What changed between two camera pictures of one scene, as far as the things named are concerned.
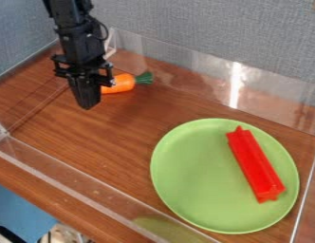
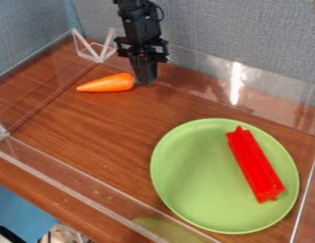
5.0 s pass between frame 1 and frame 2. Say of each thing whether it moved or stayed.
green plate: stayed
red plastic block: stayed
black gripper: moved
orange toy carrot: stayed
